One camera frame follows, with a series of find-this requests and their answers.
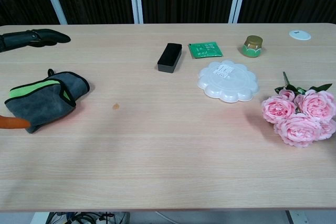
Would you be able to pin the white flower-shaped plastic plate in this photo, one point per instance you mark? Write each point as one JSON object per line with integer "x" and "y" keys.
{"x": 228, "y": 83}

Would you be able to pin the green foil packet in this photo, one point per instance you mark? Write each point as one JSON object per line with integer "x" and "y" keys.
{"x": 205, "y": 50}

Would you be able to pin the pink artificial rose bouquet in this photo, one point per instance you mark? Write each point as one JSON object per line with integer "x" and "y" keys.
{"x": 302, "y": 113}

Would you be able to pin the black rectangular box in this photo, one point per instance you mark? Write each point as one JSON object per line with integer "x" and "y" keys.
{"x": 169, "y": 56}

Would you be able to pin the grey cloth with green stripe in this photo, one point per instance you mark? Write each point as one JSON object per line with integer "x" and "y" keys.
{"x": 47, "y": 98}

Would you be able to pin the grey table leg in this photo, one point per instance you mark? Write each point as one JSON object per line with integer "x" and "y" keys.
{"x": 289, "y": 218}

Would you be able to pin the black and silver left hand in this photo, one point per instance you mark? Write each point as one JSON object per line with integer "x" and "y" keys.
{"x": 39, "y": 36}

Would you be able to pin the green jar with gold lid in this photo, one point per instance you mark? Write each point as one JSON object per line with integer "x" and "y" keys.
{"x": 252, "y": 47}

